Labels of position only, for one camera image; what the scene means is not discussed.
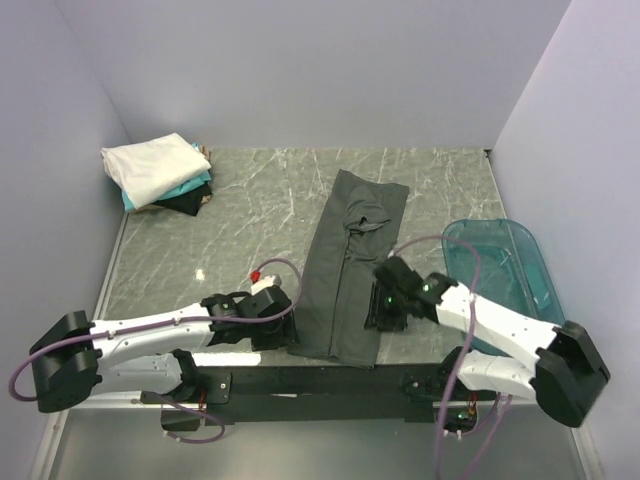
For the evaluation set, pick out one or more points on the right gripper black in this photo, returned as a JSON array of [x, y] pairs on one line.
[[376, 312]]

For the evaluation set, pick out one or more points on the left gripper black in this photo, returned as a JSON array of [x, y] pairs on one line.
[[285, 334]]

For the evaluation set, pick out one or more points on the dark grey t-shirt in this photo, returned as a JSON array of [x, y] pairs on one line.
[[357, 230]]

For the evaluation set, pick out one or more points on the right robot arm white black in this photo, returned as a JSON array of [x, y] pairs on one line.
[[557, 366]]

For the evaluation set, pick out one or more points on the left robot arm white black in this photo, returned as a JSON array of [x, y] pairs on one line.
[[77, 358]]

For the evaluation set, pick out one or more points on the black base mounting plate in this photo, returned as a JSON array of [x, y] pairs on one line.
[[320, 393]]

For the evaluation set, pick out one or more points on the teal plastic bin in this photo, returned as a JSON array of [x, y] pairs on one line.
[[502, 258]]

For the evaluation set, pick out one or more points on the black folded t-shirt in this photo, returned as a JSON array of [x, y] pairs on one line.
[[188, 203]]

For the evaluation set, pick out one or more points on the teal folded t-shirt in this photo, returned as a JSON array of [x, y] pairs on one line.
[[186, 187]]

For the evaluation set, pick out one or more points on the beige patterned folded cloth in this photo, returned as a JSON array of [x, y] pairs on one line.
[[203, 150]]

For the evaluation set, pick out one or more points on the white folded t-shirt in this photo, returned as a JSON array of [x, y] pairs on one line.
[[146, 172]]

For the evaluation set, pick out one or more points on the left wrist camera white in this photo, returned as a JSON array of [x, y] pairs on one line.
[[262, 281]]

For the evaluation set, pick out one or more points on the aluminium rail frame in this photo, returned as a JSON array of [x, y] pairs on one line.
[[311, 437]]

